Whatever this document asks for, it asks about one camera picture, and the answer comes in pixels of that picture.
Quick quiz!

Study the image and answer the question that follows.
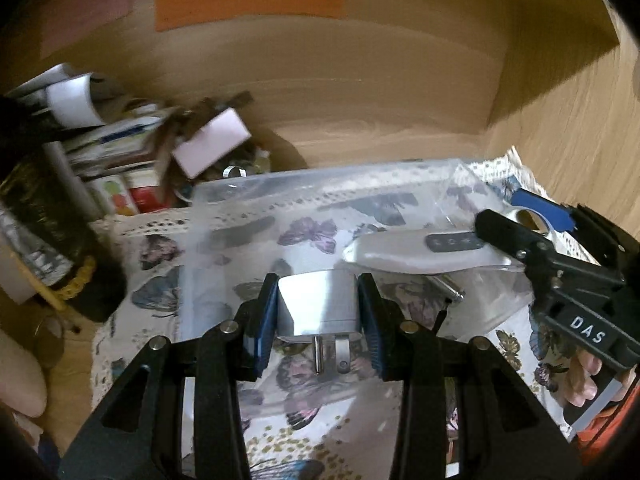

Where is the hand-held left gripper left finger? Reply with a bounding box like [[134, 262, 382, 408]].
[[59, 272, 281, 480]]

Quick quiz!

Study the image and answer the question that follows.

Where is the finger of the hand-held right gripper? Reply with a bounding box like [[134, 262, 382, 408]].
[[509, 187, 575, 235], [474, 209, 557, 267]]

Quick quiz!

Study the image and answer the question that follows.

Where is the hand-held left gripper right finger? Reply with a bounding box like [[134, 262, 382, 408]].
[[357, 272, 598, 480]]

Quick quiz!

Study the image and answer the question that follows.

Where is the white power adapter plug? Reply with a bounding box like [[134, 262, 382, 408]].
[[276, 269, 365, 376]]

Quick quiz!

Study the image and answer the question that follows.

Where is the clear plastic zip bag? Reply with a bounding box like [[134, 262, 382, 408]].
[[179, 159, 538, 461]]

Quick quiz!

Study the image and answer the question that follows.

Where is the person's right hand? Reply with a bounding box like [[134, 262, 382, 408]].
[[562, 349, 607, 409]]

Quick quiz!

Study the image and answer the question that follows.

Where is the white remote with black buttons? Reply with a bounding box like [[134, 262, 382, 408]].
[[342, 230, 523, 277]]

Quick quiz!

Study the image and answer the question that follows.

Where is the small metal rod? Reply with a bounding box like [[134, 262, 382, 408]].
[[433, 276, 467, 303]]

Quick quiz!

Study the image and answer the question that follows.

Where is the butterfly printed tablecloth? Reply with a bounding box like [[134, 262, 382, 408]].
[[90, 147, 601, 480]]

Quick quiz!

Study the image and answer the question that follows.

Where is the red box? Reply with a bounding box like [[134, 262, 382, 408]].
[[126, 169, 173, 214]]

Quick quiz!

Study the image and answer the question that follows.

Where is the pale pink box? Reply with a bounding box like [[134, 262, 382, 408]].
[[171, 107, 252, 179]]

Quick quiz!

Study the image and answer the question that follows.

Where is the yellow crochet band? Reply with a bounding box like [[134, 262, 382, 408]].
[[52, 256, 97, 302]]

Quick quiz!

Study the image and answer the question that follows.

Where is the white box with coloured dots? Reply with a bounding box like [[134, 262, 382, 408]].
[[99, 175, 138, 217]]

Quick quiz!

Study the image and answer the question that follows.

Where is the stack of papers and booklets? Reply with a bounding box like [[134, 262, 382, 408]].
[[62, 105, 173, 178]]

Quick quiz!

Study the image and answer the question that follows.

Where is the dark bottle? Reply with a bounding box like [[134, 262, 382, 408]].
[[0, 147, 128, 323]]

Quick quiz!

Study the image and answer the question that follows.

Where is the pink rounded object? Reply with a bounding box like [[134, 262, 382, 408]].
[[0, 329, 49, 419]]

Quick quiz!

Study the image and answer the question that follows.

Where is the curled white paper sheet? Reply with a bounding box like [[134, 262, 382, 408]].
[[44, 73, 107, 129]]

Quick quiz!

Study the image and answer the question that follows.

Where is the pink paper sheet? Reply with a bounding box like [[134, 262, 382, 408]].
[[39, 0, 143, 61]]

